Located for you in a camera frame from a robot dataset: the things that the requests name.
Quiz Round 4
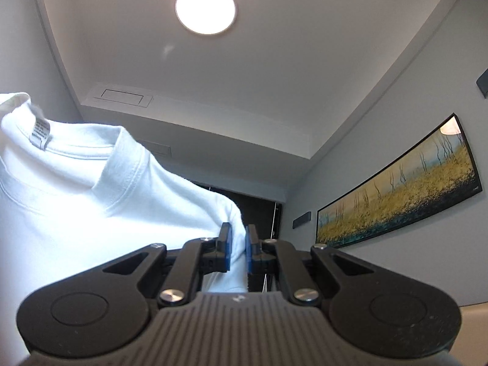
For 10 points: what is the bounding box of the white long-sleeve shirt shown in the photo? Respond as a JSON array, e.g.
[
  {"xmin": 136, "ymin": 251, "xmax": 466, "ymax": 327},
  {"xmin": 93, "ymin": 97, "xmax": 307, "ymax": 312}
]
[{"xmin": 1, "ymin": 92, "xmax": 247, "ymax": 365}]

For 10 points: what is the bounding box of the dark wardrobe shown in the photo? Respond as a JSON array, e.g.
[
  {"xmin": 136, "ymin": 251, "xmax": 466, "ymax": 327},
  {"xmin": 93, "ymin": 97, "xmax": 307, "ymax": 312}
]
[{"xmin": 186, "ymin": 180, "xmax": 285, "ymax": 294}]

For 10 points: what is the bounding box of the round ceiling light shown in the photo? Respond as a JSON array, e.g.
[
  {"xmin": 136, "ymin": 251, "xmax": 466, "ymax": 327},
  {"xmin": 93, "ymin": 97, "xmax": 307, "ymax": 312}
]
[{"xmin": 174, "ymin": 0, "xmax": 237, "ymax": 36}]

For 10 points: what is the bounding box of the black wall speaker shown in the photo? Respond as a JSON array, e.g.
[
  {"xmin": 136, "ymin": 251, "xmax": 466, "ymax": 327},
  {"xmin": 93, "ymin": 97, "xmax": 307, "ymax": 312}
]
[{"xmin": 292, "ymin": 211, "xmax": 312, "ymax": 229}]

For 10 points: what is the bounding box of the landscape painting black frame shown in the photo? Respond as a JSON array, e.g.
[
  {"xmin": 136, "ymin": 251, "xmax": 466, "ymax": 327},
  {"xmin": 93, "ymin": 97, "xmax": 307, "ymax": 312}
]
[{"xmin": 315, "ymin": 114, "xmax": 482, "ymax": 248}]

